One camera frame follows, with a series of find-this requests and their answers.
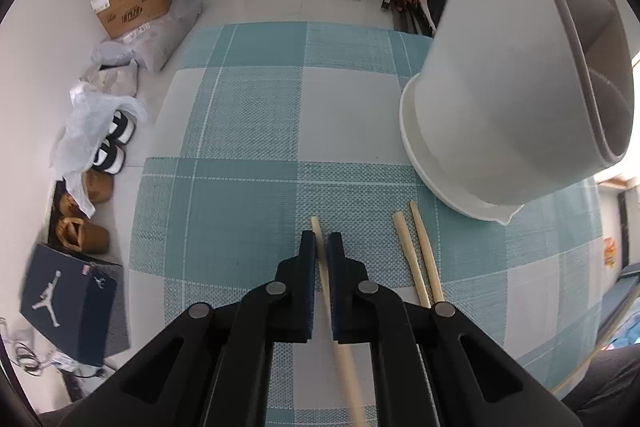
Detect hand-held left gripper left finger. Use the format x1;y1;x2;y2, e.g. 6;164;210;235
60;229;319;427

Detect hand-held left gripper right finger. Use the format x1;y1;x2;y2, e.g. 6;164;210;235
326;232;586;427

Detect wooden chopstick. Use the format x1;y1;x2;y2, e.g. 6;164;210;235
410;201;445;305
392;212;432;308
310;215;370;427

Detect white utensil holder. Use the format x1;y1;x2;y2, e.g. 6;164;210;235
399;0;636;224

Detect teal checkered tablecloth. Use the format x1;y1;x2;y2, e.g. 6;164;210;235
127;22;606;427

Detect brown slipper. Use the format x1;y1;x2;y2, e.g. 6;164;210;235
55;193;83;217
57;217;110;254
82;169;115;204

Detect black white sneaker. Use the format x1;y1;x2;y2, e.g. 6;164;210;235
92;142;126;175
102;109;136;145

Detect navy shoe box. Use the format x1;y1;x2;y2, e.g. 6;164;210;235
19;243;123;367

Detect white plastic bag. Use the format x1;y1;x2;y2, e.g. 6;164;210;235
50;79;150;218

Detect grey mailer package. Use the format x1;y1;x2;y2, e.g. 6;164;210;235
120;0;203;72

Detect crumpled grey plastic bag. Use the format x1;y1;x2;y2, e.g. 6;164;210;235
80;42;142;98

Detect person's grey trouser leg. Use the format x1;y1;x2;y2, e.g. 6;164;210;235
562;347;640;427

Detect tangled cables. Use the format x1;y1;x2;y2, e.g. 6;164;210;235
0;317;108;380

